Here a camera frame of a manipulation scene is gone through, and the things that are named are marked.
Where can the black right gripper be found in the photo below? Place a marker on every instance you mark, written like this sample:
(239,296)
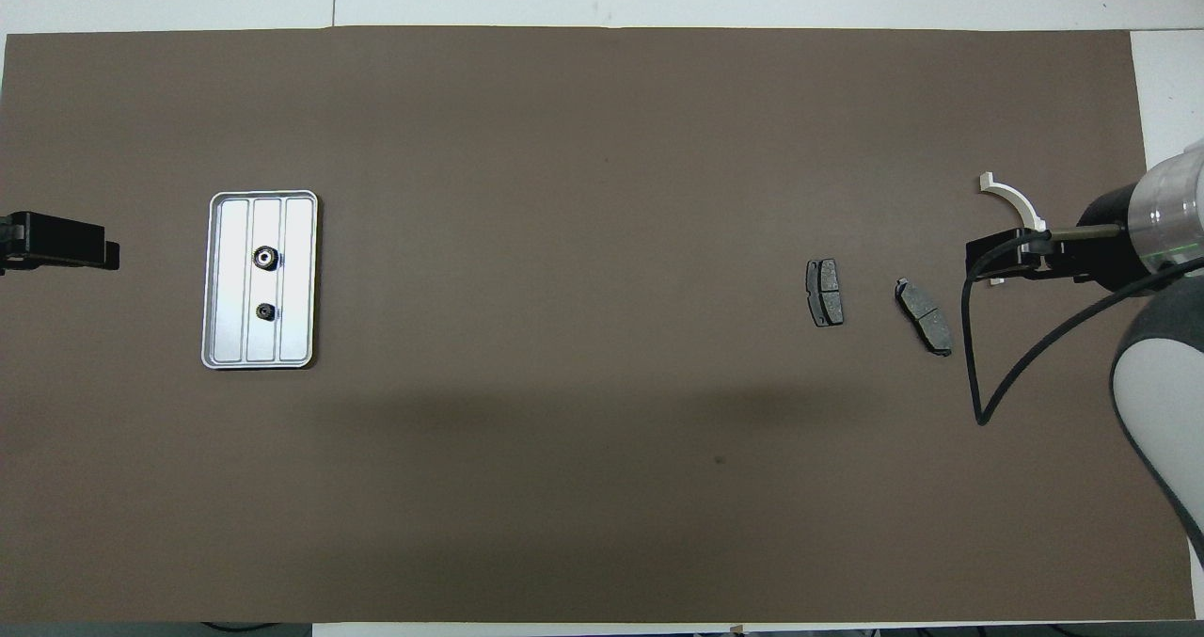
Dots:
(1105,242)

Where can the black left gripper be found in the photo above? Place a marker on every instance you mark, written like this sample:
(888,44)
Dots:
(66,240)

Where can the small black bearing gear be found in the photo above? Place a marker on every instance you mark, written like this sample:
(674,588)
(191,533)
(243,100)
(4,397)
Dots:
(266,311)

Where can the silver metal tray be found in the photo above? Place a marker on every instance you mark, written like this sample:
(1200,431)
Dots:
(235,279)

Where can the angled dark brake pad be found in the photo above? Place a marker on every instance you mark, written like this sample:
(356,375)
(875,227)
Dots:
(924,315)

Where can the rectangular dark brake pad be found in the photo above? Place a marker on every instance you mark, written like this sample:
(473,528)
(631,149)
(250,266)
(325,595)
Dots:
(825,292)

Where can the brown table mat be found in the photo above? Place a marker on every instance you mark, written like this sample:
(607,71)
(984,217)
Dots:
(602,148)

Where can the white curved plastic bracket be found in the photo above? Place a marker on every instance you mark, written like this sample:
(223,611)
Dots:
(1021,199)

